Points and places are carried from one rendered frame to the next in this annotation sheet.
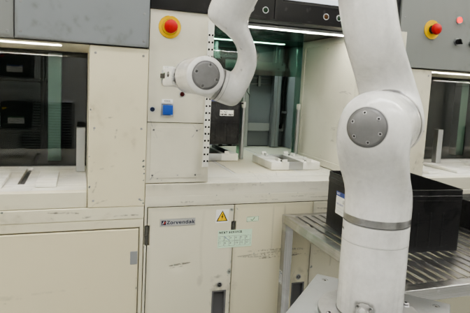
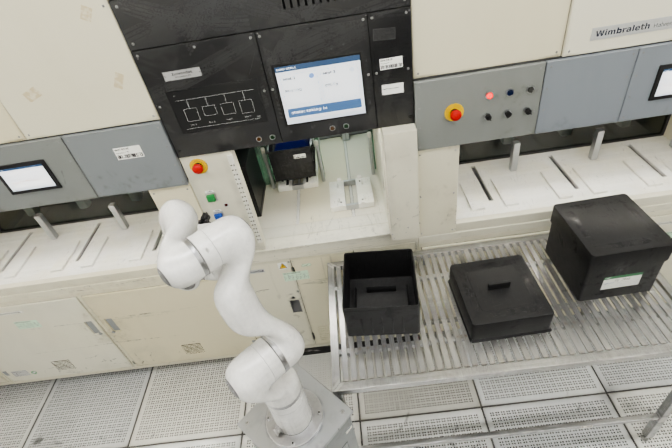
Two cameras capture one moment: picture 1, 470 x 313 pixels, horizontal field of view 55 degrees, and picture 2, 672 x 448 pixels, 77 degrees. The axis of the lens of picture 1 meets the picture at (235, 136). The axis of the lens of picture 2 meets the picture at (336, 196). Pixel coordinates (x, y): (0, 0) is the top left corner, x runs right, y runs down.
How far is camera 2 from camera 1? 1.29 m
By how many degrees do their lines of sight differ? 38
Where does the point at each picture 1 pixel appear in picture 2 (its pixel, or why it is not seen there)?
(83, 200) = not seen: hidden behind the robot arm
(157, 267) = not seen: hidden behind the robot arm
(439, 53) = (466, 130)
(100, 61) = (159, 198)
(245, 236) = (303, 274)
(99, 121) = not seen: hidden behind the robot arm
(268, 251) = (324, 279)
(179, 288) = (266, 301)
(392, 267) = (284, 420)
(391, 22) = (243, 327)
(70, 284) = (198, 303)
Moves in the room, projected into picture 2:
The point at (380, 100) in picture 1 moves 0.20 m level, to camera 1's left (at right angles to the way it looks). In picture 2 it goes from (234, 381) to (169, 366)
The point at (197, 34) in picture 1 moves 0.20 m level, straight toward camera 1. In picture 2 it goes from (222, 166) to (199, 199)
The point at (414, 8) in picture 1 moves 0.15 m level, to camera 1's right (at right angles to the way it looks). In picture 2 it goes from (430, 98) to (475, 98)
